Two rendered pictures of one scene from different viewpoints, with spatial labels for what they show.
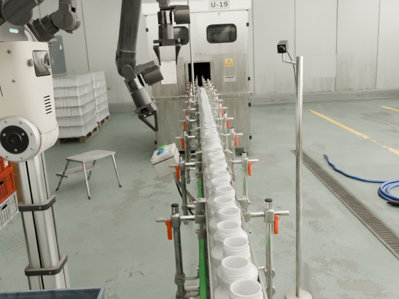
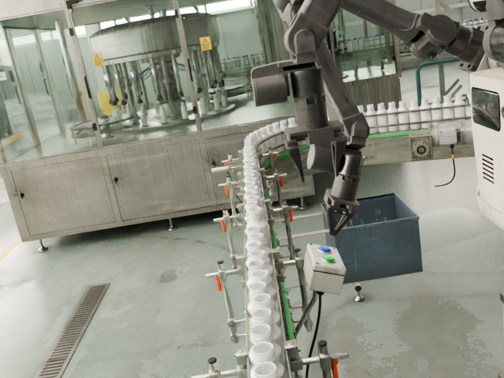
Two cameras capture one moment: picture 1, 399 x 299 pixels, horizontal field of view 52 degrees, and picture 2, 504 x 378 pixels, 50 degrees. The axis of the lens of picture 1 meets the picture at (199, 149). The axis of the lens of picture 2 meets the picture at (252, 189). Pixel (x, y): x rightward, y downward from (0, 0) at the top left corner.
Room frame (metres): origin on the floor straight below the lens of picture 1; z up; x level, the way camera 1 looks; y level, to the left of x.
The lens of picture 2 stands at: (2.62, 0.00, 1.67)
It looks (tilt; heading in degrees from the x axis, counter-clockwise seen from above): 16 degrees down; 181
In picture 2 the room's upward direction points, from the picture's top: 10 degrees counter-clockwise
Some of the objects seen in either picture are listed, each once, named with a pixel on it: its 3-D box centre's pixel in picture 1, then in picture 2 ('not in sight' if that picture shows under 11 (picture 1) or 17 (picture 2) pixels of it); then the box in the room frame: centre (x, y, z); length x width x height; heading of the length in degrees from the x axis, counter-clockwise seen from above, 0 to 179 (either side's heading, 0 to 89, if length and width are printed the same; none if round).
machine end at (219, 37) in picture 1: (199, 79); not in sight; (6.29, -0.06, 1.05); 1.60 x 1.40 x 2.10; 0
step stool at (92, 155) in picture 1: (86, 171); not in sight; (4.41, 1.29, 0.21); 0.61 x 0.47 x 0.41; 53
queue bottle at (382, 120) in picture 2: not in sight; (382, 118); (-0.49, 0.74, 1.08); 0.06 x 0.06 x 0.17
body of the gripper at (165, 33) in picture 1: (165, 34); (311, 116); (1.64, 0.11, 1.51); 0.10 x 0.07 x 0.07; 90
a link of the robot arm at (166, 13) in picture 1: (166, 18); (304, 83); (1.64, 0.10, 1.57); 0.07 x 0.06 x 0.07; 90
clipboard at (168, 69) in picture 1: (168, 72); not in sight; (5.52, 0.36, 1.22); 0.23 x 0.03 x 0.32; 90
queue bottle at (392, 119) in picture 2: not in sight; (392, 116); (-0.47, 0.80, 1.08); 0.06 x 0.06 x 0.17
